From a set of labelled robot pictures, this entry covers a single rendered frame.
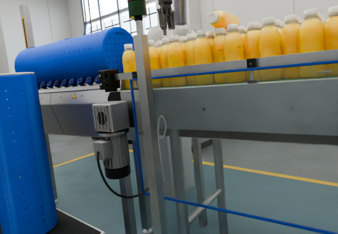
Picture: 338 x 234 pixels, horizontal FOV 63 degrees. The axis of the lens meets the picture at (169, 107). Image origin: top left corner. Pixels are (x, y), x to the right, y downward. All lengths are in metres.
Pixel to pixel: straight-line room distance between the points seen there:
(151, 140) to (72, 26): 6.52
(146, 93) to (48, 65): 0.97
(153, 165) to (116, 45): 0.75
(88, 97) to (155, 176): 0.71
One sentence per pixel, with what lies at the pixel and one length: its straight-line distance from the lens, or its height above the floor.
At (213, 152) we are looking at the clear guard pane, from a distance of 0.99.
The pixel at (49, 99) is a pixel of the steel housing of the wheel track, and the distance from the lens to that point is 1.88.
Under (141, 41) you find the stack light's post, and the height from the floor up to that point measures 1.07.
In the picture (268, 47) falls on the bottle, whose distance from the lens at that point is 0.99.
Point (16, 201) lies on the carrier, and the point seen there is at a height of 0.38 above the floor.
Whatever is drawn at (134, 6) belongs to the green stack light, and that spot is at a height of 1.19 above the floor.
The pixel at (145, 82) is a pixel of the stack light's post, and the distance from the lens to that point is 0.96.
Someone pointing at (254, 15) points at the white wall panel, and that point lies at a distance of 4.15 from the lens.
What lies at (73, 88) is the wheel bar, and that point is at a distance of 1.69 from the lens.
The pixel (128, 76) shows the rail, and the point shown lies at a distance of 1.24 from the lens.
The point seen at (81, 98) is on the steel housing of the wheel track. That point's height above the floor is 0.87.
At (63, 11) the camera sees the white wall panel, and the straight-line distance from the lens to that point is 7.46.
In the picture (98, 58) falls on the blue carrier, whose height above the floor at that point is 1.07.
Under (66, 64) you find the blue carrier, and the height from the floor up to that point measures 1.07.
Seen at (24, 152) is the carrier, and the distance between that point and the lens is 1.62.
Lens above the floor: 0.95
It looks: 7 degrees down
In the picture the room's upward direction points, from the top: 5 degrees counter-clockwise
